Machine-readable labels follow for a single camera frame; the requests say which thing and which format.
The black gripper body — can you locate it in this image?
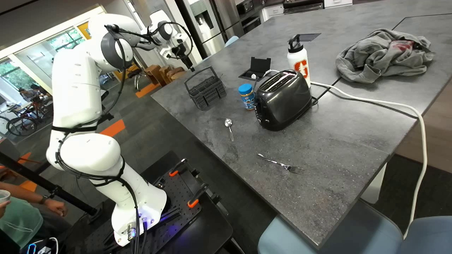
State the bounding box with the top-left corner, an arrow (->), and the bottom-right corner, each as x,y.
170,39 -> 191,63

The grey plastic cutlery holder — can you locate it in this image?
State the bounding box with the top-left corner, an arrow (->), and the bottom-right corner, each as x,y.
182,66 -> 228,112

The person's right forearm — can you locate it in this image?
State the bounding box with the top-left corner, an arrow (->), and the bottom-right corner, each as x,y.
0,181 -> 47,207

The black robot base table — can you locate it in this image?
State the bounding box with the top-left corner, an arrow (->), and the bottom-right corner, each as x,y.
95,150 -> 235,254

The person's right hand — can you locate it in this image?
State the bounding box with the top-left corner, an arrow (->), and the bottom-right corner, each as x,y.
42,200 -> 67,219

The wooden chair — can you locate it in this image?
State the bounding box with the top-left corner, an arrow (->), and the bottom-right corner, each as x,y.
132,63 -> 187,94

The stainless steel refrigerator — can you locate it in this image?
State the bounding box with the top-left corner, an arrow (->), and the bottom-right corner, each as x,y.
174,0 -> 244,58

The glass jar with blue lid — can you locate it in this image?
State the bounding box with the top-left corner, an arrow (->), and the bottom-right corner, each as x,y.
235,82 -> 256,114

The small black stand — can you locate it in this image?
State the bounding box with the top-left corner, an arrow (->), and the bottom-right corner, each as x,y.
238,56 -> 272,82

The silver metal spoon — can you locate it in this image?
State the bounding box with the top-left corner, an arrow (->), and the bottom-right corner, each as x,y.
222,118 -> 235,145

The black toaster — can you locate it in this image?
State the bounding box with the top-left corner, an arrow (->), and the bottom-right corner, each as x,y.
252,68 -> 314,133

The orange black clamp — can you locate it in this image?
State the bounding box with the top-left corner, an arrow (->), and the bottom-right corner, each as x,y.
186,183 -> 208,211
166,157 -> 187,180

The white water bottle black cap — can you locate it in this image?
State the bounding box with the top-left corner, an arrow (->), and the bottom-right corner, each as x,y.
285,33 -> 311,88

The silver metal fork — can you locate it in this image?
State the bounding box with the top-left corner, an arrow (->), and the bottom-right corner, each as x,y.
255,152 -> 300,176

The crumpled grey cloth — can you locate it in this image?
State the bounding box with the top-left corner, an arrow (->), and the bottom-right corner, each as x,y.
334,27 -> 436,87

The light blue padded chair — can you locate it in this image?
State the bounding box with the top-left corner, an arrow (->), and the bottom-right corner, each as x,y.
256,200 -> 406,254
396,215 -> 452,254

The thick white power cable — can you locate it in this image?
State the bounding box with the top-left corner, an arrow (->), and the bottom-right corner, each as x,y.
262,68 -> 427,239

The thin black cable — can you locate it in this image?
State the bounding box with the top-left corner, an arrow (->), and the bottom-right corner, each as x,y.
391,11 -> 452,32

